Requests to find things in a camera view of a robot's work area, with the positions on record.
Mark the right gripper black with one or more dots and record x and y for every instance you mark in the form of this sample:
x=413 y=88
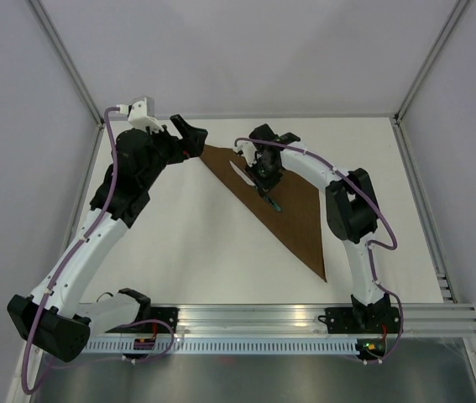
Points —
x=264 y=185

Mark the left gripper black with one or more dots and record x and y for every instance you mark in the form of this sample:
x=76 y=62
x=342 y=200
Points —
x=190 y=145

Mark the brown cloth napkin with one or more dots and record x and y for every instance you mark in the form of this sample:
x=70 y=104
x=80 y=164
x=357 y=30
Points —
x=292 y=215

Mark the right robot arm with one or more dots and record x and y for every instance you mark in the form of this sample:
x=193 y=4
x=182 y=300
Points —
x=353 y=217

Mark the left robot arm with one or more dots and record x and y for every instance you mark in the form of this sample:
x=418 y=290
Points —
x=52 y=317

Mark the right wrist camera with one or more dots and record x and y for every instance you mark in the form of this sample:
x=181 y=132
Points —
x=246 y=150

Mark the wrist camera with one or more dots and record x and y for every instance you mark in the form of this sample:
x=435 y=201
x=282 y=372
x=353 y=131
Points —
x=140 y=114
x=246 y=150

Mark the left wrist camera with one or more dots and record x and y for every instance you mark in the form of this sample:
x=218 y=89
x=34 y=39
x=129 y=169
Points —
x=140 y=114

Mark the aluminium front rail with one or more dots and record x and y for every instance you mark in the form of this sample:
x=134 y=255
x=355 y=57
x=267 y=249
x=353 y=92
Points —
x=426 y=320

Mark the left aluminium frame post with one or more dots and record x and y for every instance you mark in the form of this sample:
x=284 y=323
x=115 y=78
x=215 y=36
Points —
x=53 y=37

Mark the aluminium frame post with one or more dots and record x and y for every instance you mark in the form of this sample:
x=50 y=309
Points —
x=453 y=19
x=53 y=37

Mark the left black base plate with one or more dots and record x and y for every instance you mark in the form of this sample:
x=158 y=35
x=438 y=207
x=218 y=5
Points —
x=168 y=315

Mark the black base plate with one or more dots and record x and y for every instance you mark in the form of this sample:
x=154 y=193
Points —
x=168 y=315
x=361 y=320

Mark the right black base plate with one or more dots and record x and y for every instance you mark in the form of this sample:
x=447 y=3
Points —
x=361 y=320

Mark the right side aluminium rail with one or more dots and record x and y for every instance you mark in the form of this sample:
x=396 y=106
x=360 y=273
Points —
x=424 y=213

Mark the white slotted cable duct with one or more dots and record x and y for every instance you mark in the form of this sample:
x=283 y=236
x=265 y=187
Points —
x=225 y=346

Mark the right aluminium frame post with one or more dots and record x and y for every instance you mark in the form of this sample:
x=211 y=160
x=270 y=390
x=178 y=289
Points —
x=453 y=19

